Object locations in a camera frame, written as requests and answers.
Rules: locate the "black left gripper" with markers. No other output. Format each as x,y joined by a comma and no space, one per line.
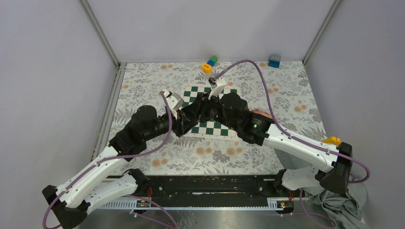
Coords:
182,124

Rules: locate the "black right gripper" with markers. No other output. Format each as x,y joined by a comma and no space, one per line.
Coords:
200,107

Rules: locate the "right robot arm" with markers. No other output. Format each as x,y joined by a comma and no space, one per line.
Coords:
330,163

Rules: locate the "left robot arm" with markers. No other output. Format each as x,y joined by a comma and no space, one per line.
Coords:
144,134

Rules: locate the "person's hand painted nails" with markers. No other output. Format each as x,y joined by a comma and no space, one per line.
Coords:
263,113

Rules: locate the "floral tablecloth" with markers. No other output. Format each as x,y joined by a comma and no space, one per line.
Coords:
286,90

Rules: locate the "green white chessboard mat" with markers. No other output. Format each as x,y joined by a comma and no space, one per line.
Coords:
210,129

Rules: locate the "orange round toy brick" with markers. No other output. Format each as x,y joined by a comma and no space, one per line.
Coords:
206,68

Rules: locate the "blue green toy block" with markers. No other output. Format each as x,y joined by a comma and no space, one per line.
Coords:
212,61

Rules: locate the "blue grey toy brick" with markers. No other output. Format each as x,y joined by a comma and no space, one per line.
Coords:
274,61

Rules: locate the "yellow toy piece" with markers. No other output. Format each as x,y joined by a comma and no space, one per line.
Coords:
332,140

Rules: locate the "grey cloth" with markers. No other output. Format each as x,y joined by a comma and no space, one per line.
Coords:
346,209

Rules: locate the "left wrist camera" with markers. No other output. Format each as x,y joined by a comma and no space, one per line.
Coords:
174,101

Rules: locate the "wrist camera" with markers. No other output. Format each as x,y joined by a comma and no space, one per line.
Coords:
174,101
217,86

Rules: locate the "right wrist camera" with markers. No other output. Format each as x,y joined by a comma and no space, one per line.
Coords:
217,86

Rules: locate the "aluminium frame rail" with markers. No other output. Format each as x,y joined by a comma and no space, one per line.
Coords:
102,134

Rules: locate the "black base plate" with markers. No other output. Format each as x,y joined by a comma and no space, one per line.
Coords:
219,191

